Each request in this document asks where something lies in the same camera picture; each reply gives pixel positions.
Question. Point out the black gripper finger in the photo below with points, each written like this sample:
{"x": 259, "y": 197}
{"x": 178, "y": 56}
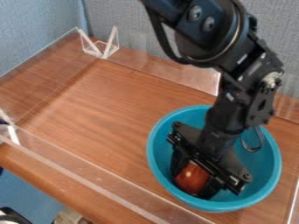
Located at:
{"x": 179, "y": 162}
{"x": 211, "y": 188}

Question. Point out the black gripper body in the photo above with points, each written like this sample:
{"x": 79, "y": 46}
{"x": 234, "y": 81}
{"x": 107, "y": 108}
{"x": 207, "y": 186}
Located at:
{"x": 211, "y": 150}

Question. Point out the brown and white toy mushroom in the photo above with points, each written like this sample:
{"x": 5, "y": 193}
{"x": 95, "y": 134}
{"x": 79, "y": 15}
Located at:
{"x": 191, "y": 179}

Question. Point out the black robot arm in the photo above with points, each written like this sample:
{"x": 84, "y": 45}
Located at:
{"x": 212, "y": 33}

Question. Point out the blue plastic bowl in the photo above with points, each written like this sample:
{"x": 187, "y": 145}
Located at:
{"x": 263, "y": 163}

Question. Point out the clear acrylic front barrier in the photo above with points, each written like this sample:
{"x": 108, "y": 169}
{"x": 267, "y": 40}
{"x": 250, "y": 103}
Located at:
{"x": 128, "y": 195}

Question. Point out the clear acrylic barrier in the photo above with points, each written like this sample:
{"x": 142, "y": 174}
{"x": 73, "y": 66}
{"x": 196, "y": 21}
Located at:
{"x": 199, "y": 79}
{"x": 128, "y": 195}

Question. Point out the clear acrylic back barrier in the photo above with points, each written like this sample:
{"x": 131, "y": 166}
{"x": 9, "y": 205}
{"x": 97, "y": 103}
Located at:
{"x": 199, "y": 79}

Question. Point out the clear acrylic corner bracket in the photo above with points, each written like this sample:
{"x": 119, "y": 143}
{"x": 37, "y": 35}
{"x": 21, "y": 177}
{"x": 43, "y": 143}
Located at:
{"x": 100, "y": 49}

